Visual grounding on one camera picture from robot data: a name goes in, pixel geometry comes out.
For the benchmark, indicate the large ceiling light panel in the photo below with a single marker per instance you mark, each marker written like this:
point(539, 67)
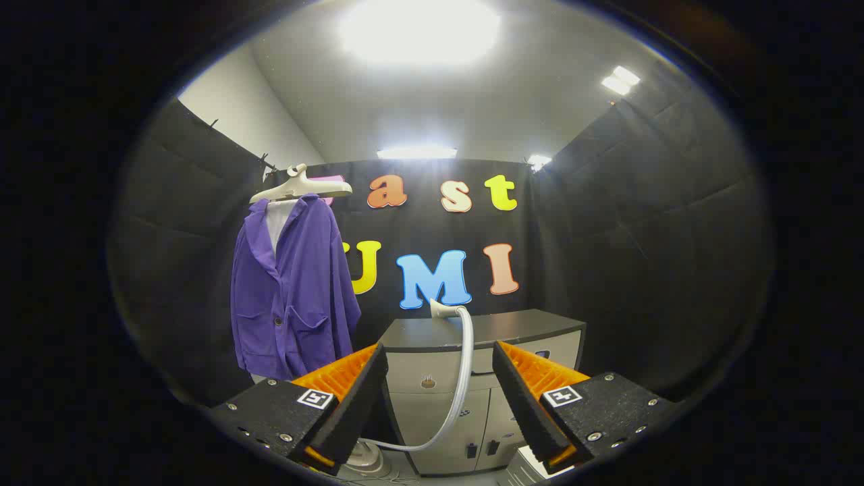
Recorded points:
point(418, 30)

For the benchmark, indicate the cream plastic clothes hanger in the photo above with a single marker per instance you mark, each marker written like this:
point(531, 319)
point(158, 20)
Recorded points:
point(297, 187)

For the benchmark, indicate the grey cabinet with dark top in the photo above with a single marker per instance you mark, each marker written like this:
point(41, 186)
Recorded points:
point(432, 395)

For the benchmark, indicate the small ceiling light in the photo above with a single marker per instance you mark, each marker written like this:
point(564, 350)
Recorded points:
point(538, 161)

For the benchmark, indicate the double ceiling light panel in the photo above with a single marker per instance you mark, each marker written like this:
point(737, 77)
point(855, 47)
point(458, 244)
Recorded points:
point(621, 79)

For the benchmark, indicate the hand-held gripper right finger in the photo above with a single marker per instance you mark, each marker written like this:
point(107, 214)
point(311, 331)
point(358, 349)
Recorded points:
point(530, 405)

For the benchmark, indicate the white ribbed box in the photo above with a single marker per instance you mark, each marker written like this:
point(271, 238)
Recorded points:
point(523, 467)

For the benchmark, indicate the long ceiling light strip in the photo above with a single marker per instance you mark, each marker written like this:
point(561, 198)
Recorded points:
point(416, 153)

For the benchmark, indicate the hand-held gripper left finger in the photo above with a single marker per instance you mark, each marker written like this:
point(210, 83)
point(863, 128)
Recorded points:
point(351, 405)

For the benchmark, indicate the garment steamer base unit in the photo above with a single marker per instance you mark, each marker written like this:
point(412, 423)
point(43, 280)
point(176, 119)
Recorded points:
point(364, 462)

